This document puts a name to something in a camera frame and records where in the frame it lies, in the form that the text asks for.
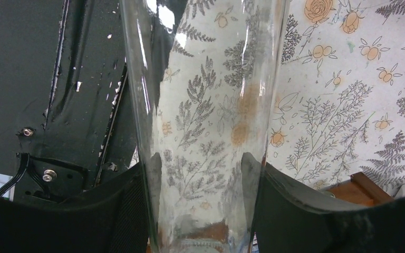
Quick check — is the floral table mat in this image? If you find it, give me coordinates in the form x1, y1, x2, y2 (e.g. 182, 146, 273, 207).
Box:
256, 1, 405, 205

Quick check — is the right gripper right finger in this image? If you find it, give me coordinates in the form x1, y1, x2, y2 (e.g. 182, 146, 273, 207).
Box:
254, 164, 405, 252

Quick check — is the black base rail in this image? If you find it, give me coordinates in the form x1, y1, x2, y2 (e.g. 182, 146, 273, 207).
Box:
0, 0, 189, 203

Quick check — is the wooden wine rack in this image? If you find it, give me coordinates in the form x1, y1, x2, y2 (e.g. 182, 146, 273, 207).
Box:
326, 172, 394, 207

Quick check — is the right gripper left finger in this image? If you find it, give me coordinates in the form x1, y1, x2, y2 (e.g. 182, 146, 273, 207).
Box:
0, 164, 148, 252

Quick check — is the clear glass flask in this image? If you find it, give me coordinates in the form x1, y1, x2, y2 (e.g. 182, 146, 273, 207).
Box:
120, 1, 290, 252

